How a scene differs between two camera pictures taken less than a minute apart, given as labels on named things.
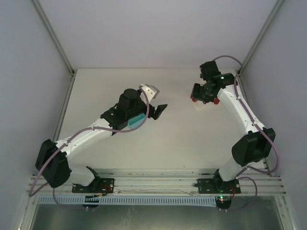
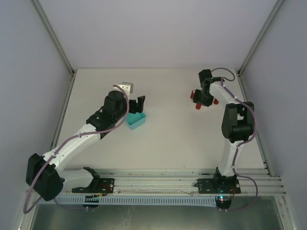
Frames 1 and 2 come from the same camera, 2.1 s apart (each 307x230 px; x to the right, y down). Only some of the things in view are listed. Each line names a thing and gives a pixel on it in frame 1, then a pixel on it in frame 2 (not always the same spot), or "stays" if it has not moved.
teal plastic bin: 134,122 stays
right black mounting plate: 217,186 stays
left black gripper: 150,109 -> 134,105
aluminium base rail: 163,182 stays
